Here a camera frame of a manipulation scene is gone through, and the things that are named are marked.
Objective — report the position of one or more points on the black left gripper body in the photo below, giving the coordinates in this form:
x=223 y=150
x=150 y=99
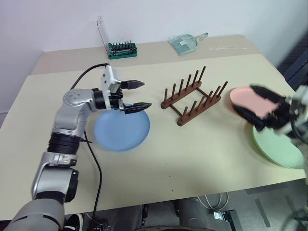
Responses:
x=116 y=102

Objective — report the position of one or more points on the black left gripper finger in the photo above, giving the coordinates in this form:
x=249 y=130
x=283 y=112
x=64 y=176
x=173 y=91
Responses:
x=138 y=107
x=134 y=84

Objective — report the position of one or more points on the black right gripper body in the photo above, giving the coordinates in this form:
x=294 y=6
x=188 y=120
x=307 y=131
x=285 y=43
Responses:
x=280 y=120

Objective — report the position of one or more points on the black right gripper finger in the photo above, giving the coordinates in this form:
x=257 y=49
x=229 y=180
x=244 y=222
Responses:
x=264 y=93
x=250 y=116

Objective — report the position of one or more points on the red plate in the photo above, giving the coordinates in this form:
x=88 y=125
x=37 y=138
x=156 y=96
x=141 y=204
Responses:
x=245 y=98

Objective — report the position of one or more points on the green plate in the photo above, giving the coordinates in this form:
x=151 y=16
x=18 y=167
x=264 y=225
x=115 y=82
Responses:
x=276 y=149

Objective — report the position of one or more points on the blue plate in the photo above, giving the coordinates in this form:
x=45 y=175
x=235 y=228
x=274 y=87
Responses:
x=120 y=132

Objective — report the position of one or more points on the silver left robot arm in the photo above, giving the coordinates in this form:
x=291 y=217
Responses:
x=69 y=118

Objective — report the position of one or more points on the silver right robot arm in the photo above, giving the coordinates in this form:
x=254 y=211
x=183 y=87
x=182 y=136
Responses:
x=305 y=144

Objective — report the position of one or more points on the wooden dish rack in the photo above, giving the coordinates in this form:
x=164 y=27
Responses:
x=185 y=90

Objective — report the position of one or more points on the green screwdriver bit set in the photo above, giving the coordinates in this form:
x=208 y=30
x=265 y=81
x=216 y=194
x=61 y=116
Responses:
x=122 y=51

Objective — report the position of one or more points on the dark ribbed furniture piece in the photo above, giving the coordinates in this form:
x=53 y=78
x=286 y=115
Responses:
x=294 y=65

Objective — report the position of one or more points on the thin clear plastic stick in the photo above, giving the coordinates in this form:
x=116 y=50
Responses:
x=226 y=48

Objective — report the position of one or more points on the clear plastic case lid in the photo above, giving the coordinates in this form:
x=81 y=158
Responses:
x=103 y=31

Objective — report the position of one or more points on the clear glass scoop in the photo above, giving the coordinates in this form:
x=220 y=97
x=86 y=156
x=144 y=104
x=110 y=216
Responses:
x=184 y=44

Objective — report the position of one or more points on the dark grey rounded shape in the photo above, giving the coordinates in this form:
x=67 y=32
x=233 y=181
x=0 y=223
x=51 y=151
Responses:
x=192 y=214
x=125 y=217

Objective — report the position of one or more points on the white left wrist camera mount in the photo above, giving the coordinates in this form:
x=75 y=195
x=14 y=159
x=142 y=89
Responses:
x=109 y=78

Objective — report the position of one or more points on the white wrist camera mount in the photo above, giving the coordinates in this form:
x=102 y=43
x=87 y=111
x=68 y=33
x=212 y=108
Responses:
x=109 y=78
x=300 y=101

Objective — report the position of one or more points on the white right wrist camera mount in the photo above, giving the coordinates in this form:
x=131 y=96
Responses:
x=300 y=101

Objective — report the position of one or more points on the black metal table bracket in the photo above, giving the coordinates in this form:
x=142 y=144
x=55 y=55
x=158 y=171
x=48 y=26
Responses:
x=227 y=217

